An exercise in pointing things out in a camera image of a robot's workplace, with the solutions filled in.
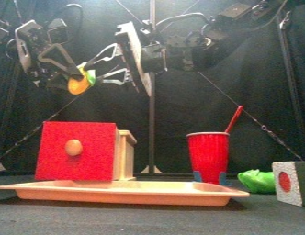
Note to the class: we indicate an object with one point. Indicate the red straw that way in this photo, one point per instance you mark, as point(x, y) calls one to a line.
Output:
point(234, 119)

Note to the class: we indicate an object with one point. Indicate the dark frame post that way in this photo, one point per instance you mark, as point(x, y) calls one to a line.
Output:
point(291, 101)

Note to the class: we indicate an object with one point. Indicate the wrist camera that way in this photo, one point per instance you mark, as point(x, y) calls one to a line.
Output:
point(57, 30)
point(144, 32)

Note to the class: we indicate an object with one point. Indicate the red drawer front wooden knob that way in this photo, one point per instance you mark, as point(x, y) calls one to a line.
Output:
point(94, 153)

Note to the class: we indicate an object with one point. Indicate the grey metal frame pole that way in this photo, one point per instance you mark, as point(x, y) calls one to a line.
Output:
point(151, 137)

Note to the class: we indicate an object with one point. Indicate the red plastic cup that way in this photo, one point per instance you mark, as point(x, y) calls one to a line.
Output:
point(207, 156)

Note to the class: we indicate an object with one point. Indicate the white speckled cube red dot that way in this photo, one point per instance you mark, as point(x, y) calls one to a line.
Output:
point(280, 195)

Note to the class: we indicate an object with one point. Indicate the pale wooden box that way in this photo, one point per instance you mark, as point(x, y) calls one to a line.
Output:
point(126, 159)

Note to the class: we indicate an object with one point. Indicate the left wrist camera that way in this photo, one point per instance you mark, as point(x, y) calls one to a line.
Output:
point(57, 30)

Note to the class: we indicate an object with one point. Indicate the beige plastic tray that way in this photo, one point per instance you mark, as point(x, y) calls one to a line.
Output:
point(118, 197)

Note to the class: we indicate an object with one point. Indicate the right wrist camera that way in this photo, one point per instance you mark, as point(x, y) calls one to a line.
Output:
point(144, 32)

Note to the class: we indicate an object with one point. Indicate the yellow toy corn cob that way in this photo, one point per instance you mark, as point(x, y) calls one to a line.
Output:
point(78, 87)

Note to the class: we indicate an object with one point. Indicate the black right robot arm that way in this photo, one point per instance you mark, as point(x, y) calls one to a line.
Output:
point(240, 12)

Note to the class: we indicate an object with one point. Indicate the blue cup holder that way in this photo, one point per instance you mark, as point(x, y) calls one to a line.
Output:
point(196, 176)

